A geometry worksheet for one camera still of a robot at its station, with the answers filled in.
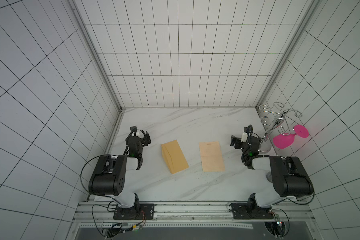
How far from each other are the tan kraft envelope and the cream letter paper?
0.38ft

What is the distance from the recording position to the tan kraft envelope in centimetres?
90

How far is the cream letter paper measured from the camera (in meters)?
0.90
